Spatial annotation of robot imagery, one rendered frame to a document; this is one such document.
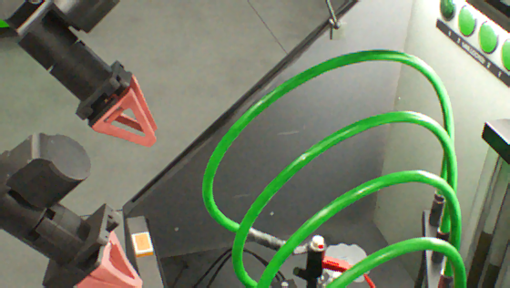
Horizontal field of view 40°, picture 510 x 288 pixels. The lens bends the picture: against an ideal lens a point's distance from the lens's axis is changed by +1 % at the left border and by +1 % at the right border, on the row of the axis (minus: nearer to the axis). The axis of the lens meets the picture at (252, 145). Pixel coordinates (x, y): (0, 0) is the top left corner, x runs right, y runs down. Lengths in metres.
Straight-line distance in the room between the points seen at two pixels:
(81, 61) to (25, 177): 0.20
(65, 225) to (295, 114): 0.64
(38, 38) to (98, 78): 0.08
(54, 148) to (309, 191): 0.79
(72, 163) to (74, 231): 0.09
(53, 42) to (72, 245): 0.25
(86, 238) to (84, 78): 0.20
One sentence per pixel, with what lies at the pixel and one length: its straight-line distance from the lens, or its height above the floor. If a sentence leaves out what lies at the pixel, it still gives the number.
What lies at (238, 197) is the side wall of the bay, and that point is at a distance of 1.39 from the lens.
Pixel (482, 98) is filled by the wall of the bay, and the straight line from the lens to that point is 1.15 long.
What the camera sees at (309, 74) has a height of 1.40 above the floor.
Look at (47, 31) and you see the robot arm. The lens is 0.88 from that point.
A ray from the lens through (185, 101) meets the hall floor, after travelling 3.57.
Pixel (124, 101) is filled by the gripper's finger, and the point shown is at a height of 1.38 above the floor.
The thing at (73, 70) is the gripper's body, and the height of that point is 1.41.
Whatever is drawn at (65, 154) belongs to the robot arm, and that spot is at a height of 1.40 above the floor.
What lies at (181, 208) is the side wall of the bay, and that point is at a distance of 1.37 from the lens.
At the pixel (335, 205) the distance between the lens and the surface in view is 0.81.
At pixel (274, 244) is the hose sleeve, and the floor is 1.12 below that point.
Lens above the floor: 1.82
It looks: 34 degrees down
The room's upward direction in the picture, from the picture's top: 3 degrees clockwise
